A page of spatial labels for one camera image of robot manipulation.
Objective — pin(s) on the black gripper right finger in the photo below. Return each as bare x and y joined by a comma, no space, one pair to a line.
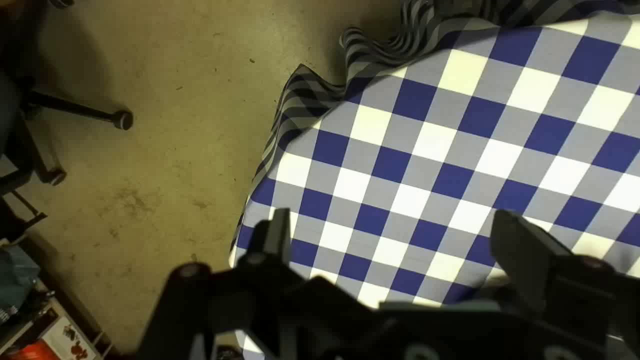
526,260

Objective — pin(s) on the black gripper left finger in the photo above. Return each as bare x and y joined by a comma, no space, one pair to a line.
281,232

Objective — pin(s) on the blue white checkered tablecloth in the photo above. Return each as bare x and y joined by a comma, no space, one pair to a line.
452,161

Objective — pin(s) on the white box with red print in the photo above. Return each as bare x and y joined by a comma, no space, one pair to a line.
61,340

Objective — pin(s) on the teal bag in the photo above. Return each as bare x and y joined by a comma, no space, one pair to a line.
14,276

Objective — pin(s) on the black office chair base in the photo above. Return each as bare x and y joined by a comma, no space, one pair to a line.
40,107

